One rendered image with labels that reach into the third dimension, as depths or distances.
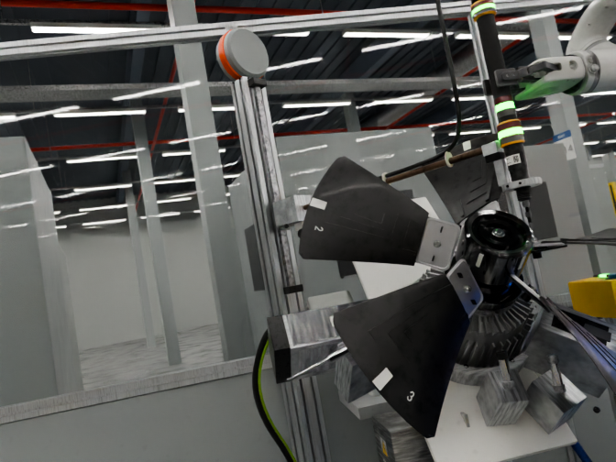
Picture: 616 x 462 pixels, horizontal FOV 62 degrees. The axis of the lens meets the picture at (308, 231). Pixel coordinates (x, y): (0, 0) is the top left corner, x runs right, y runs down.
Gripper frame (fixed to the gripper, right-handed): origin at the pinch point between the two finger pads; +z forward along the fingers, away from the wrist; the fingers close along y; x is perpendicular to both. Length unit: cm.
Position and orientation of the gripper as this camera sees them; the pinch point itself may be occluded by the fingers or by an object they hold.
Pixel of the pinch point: (499, 82)
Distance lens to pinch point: 109.2
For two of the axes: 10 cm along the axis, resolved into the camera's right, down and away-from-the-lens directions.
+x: -1.7, -9.8, 0.9
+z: -9.7, 1.5, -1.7
